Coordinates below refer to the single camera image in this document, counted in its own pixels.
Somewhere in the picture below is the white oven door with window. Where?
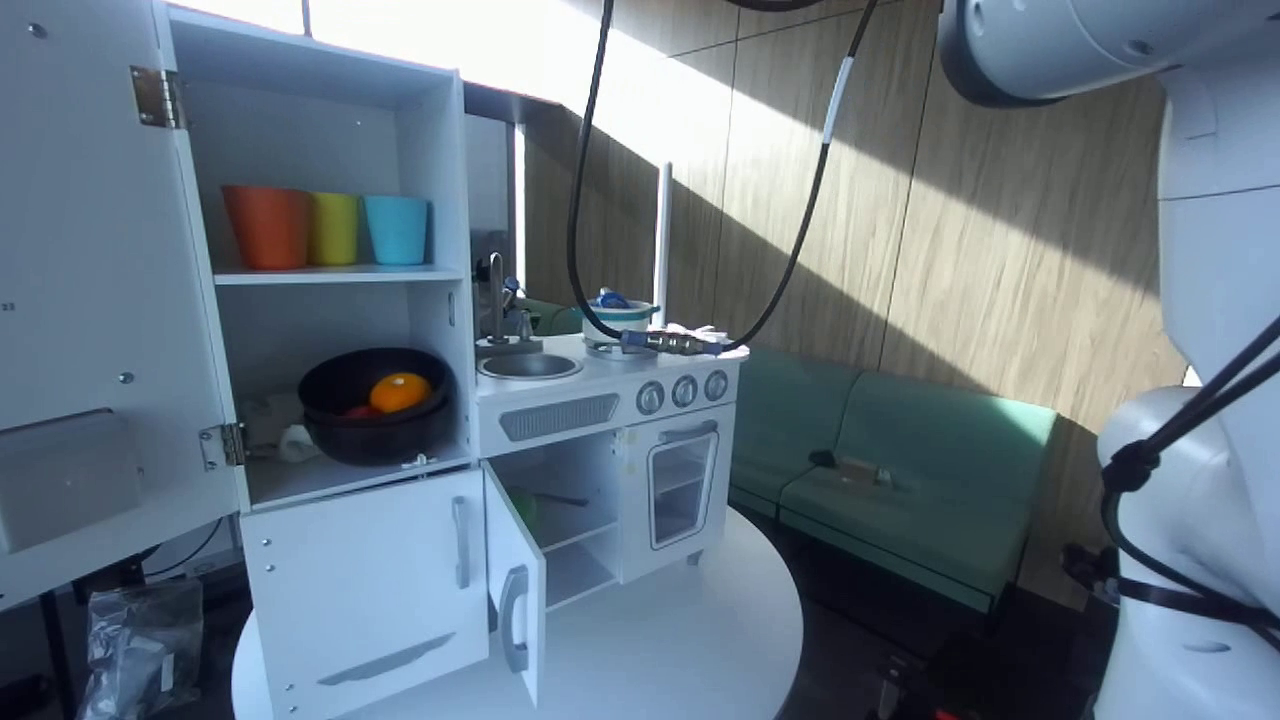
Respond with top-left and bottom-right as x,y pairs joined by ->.
643,415 -> 723,555

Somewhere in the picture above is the small white cupboard door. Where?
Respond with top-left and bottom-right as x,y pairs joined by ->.
479,457 -> 550,711

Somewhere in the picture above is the white freezer door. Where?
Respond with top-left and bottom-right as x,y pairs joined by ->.
237,465 -> 495,720

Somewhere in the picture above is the white pot with teal rim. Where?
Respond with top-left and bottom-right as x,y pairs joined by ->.
581,283 -> 668,358

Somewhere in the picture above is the green toy item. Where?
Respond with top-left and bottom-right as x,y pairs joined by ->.
525,297 -> 590,340

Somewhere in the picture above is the grey toy sink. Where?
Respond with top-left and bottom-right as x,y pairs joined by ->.
472,334 -> 581,383

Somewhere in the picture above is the white vertical pole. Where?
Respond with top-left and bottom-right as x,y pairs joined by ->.
648,156 -> 676,334

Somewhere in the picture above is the grey toy faucet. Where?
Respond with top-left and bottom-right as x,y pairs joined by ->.
469,228 -> 532,358

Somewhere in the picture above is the orange toy fruit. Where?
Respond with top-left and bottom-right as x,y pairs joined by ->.
364,366 -> 439,418

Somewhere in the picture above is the white toy kitchen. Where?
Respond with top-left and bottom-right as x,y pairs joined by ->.
163,0 -> 751,720

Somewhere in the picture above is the blue plastic cup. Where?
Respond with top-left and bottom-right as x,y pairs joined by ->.
360,192 -> 437,270

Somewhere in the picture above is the round white table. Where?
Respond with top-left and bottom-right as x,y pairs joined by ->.
229,505 -> 809,720

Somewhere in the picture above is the green cushioned bench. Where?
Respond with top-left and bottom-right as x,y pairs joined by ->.
723,340 -> 1063,621

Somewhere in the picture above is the black bowl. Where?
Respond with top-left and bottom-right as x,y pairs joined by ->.
291,344 -> 461,466

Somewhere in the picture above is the yellow-green plastic cup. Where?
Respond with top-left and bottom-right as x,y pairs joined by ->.
307,186 -> 367,270

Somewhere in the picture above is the small white item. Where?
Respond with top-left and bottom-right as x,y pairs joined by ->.
271,415 -> 325,465

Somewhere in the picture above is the orange plastic cup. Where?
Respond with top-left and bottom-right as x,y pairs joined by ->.
220,178 -> 320,274

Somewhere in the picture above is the crumpled clear plastic bag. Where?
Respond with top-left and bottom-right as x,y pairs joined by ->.
74,576 -> 212,720

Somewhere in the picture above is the black cable with white sleeve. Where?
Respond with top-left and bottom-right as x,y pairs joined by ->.
567,0 -> 885,358

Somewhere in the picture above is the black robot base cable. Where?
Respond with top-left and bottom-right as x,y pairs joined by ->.
1093,312 -> 1280,660

